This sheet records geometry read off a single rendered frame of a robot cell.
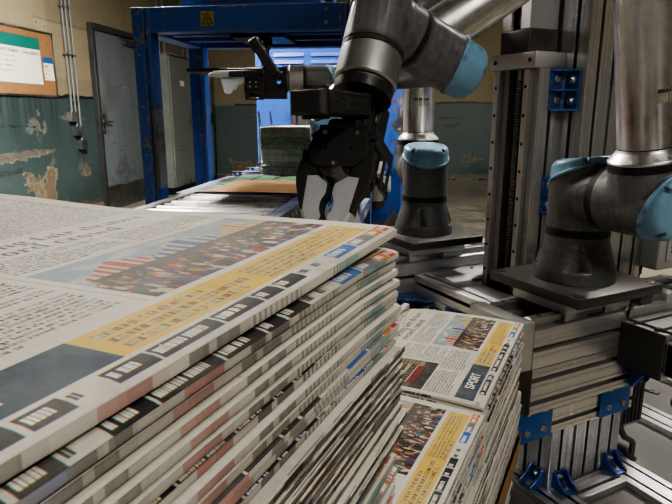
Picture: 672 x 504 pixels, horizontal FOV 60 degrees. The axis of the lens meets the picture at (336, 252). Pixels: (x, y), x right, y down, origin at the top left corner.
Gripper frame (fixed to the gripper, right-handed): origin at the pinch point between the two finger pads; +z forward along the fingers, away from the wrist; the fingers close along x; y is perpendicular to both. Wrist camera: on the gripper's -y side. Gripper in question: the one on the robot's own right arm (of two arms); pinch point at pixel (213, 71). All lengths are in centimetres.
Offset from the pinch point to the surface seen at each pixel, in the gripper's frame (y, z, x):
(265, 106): 49, 17, 317
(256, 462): 1, -27, -151
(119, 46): 11, 219, 593
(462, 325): 29, -49, -92
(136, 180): 177, 216, 587
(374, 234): -2, -32, -138
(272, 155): 54, -2, 151
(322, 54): 9, -29, 314
